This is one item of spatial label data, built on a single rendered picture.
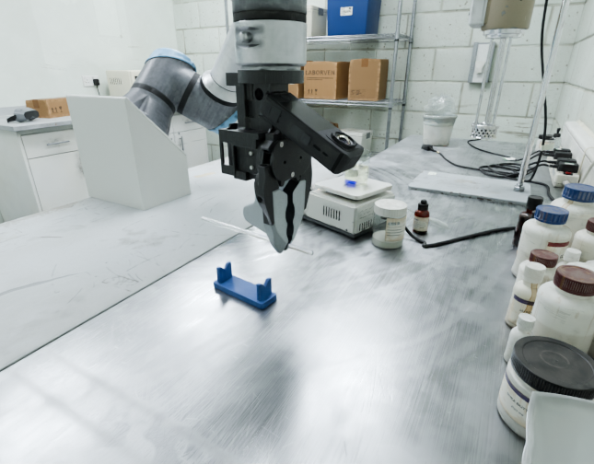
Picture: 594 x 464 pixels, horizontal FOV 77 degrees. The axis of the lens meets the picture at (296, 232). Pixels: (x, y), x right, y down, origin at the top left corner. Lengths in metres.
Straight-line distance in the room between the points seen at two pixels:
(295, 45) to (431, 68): 2.81
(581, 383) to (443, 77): 2.90
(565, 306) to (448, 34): 2.83
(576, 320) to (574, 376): 0.09
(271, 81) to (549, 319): 0.38
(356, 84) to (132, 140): 2.26
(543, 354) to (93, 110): 0.93
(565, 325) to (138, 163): 0.82
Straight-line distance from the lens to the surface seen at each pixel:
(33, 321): 0.61
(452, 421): 0.42
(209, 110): 1.04
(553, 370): 0.40
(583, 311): 0.48
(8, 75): 3.50
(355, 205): 0.71
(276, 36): 0.40
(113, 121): 0.94
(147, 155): 0.94
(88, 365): 0.50
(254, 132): 0.42
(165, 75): 1.05
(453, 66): 3.17
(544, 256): 0.57
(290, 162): 0.42
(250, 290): 0.55
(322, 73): 3.09
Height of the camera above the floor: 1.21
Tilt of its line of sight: 24 degrees down
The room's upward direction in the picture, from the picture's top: straight up
